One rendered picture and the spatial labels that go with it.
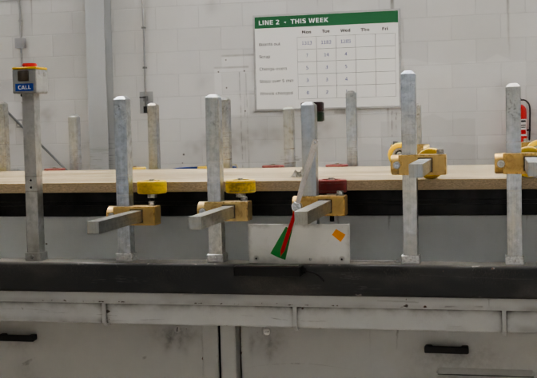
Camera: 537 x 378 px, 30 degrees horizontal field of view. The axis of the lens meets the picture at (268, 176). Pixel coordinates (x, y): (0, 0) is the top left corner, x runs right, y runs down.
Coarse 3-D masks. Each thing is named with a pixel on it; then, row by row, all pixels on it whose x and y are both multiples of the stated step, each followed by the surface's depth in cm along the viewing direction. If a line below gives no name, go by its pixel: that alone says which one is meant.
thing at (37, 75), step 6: (30, 66) 265; (36, 66) 265; (12, 72) 267; (30, 72) 265; (36, 72) 265; (42, 72) 269; (30, 78) 265; (36, 78) 265; (42, 78) 269; (36, 84) 265; (42, 84) 269; (36, 90) 265; (42, 90) 269
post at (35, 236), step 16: (32, 96) 267; (32, 112) 268; (32, 128) 268; (32, 144) 268; (32, 160) 269; (32, 176) 269; (32, 192) 269; (32, 208) 269; (32, 224) 270; (32, 240) 270
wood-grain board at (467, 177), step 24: (240, 168) 354; (264, 168) 349; (288, 168) 345; (336, 168) 336; (360, 168) 332; (384, 168) 328; (456, 168) 317; (480, 168) 313; (0, 192) 289; (24, 192) 287; (48, 192) 285; (72, 192) 284; (96, 192) 282
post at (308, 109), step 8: (304, 104) 251; (312, 104) 251; (304, 112) 251; (312, 112) 251; (304, 120) 251; (312, 120) 251; (304, 128) 251; (312, 128) 251; (304, 136) 252; (312, 136) 251; (304, 144) 252; (304, 152) 252; (304, 160) 252; (312, 168) 252; (312, 176) 252; (312, 184) 252; (304, 192) 252; (312, 192) 252
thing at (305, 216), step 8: (304, 208) 228; (312, 208) 228; (320, 208) 236; (328, 208) 247; (296, 216) 221; (304, 216) 220; (312, 216) 226; (320, 216) 236; (296, 224) 221; (304, 224) 220
